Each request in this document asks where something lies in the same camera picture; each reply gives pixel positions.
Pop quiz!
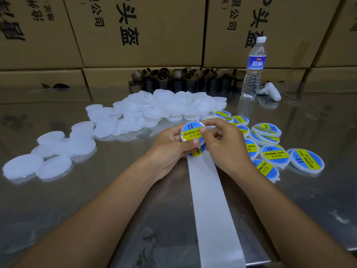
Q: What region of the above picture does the person's left hand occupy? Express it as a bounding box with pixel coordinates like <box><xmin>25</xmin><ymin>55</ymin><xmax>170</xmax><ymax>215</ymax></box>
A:
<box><xmin>146</xmin><ymin>121</ymin><xmax>204</xmax><ymax>181</ymax></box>

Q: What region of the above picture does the person's right hand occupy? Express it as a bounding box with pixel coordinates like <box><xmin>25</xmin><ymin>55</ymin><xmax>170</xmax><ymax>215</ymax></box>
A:
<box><xmin>200</xmin><ymin>118</ymin><xmax>260</xmax><ymax>178</ymax></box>

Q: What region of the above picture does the pile of white plastic lids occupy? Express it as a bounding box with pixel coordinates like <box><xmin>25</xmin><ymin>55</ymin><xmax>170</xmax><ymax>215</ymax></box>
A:
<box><xmin>2</xmin><ymin>89</ymin><xmax>228</xmax><ymax>181</ymax></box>

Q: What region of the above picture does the sticker roll with backing strip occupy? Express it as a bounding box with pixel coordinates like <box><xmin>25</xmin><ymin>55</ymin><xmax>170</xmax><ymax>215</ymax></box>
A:
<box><xmin>187</xmin><ymin>113</ymin><xmax>246</xmax><ymax>268</ymax></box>

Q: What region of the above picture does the person's right forearm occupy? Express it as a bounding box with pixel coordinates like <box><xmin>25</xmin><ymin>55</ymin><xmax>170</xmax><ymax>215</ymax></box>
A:
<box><xmin>244</xmin><ymin>163</ymin><xmax>357</xmax><ymax>268</ymax></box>

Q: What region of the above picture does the person's left forearm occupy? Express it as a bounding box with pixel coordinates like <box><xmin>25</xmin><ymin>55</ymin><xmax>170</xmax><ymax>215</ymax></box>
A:
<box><xmin>11</xmin><ymin>162</ymin><xmax>163</xmax><ymax>268</ymax></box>

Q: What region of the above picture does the white handheld controller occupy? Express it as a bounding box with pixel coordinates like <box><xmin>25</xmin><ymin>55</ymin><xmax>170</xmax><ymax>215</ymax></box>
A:
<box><xmin>257</xmin><ymin>82</ymin><xmax>282</xmax><ymax>102</ymax></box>

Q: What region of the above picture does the row of dark cardboard tubes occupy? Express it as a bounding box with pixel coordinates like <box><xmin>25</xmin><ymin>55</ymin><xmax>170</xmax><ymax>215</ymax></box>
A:
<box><xmin>128</xmin><ymin>67</ymin><xmax>246</xmax><ymax>93</ymax></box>

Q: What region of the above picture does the clear plastic water bottle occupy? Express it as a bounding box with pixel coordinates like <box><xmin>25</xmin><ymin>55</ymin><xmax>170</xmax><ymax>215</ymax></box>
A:
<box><xmin>240</xmin><ymin>36</ymin><xmax>268</xmax><ymax>99</ymax></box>

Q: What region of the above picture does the stack of brown cardboard boxes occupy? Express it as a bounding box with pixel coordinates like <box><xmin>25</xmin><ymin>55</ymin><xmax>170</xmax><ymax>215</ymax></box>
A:
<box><xmin>0</xmin><ymin>0</ymin><xmax>357</xmax><ymax>87</ymax></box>

